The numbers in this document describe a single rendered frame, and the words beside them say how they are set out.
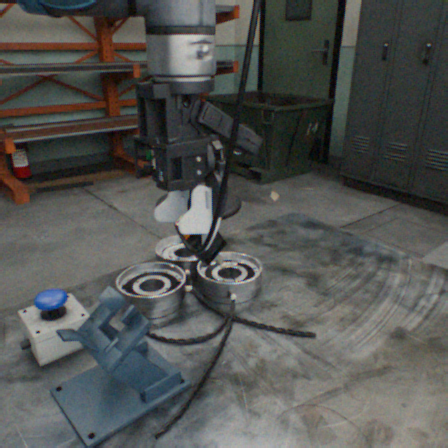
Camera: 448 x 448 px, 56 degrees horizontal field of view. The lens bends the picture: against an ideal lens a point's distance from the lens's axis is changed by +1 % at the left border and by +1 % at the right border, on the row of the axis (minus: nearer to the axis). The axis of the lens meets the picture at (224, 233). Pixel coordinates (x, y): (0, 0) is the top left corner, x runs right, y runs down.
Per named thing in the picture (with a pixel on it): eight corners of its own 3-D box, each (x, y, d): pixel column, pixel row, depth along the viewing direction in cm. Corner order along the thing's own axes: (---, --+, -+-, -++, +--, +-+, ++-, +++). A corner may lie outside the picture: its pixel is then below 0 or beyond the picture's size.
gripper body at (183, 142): (135, 183, 52) (125, 78, 47) (190, 170, 57) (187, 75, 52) (170, 199, 47) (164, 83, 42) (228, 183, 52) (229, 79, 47)
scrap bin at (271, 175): (201, 166, 433) (199, 94, 404) (255, 155, 475) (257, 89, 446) (273, 192, 359) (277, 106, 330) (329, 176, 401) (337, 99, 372)
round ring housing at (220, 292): (196, 273, 74) (196, 252, 72) (256, 271, 75) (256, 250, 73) (198, 308, 64) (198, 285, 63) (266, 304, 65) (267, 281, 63)
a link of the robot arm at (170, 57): (187, 36, 50) (234, 35, 45) (189, 77, 52) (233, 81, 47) (132, 35, 46) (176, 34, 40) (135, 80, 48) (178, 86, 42)
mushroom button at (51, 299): (65, 313, 59) (60, 282, 57) (76, 327, 56) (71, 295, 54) (35, 324, 57) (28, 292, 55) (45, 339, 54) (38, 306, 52)
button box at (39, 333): (75, 318, 62) (70, 290, 60) (94, 343, 57) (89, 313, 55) (15, 341, 57) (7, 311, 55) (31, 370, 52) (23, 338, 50)
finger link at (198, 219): (174, 260, 53) (165, 189, 50) (210, 246, 57) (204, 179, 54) (189, 267, 51) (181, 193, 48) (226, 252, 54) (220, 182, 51)
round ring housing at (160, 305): (114, 323, 61) (111, 299, 59) (122, 285, 70) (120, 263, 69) (188, 318, 62) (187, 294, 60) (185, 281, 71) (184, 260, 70)
